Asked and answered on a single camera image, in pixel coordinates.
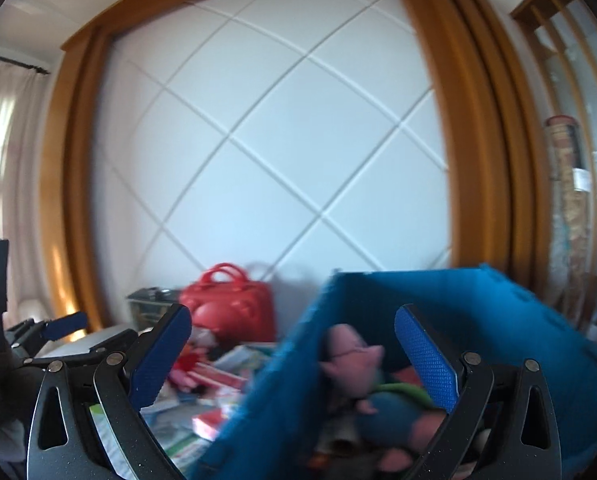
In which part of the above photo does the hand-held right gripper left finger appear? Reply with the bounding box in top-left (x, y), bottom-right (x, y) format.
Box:
top-left (26, 302), bottom-right (194, 480)

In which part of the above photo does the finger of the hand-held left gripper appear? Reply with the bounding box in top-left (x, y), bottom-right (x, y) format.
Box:
top-left (23, 329), bottom-right (140, 368)
top-left (6, 311), bottom-right (90, 347)

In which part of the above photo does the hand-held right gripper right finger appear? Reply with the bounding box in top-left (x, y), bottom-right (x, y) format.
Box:
top-left (395, 303), bottom-right (563, 480)

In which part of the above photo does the pink pig plush toy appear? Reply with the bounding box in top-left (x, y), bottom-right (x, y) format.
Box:
top-left (319, 324), bottom-right (479, 473)

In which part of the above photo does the blue plastic basket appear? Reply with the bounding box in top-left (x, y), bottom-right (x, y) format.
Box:
top-left (186, 263), bottom-right (597, 480)

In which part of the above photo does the red plush toy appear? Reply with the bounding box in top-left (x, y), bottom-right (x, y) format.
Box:
top-left (171, 342), bottom-right (206, 392)

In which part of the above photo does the green monkey plush toy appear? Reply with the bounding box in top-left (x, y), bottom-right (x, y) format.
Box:
top-left (373, 382), bottom-right (435, 407)

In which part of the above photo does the grey storage box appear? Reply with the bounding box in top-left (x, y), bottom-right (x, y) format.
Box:
top-left (127, 286), bottom-right (184, 322)

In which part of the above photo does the red and white box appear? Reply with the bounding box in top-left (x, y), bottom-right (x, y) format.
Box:
top-left (191, 362), bottom-right (253, 392)

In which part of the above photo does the pink box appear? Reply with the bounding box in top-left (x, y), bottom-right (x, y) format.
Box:
top-left (192, 407), bottom-right (236, 442)

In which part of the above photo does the red handbag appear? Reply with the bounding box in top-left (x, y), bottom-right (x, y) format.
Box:
top-left (178, 262), bottom-right (276, 348)

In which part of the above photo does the white and green box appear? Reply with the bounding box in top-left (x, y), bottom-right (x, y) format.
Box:
top-left (166, 432), bottom-right (216, 467)

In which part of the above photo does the white curtain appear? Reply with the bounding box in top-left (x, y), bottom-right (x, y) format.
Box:
top-left (0, 52), bottom-right (54, 311)

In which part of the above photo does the rolled wrapping paper tube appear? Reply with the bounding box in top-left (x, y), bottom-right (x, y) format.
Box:
top-left (543, 115), bottom-right (595, 283)

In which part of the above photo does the black curtain rod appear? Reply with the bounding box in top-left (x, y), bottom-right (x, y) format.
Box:
top-left (0, 51), bottom-right (49, 75)

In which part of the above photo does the wooden shelf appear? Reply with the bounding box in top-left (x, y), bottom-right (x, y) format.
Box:
top-left (511, 0), bottom-right (597, 341)

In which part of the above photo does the wooden wall panel frame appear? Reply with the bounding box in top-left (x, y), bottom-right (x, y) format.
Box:
top-left (38, 0), bottom-right (554, 351)

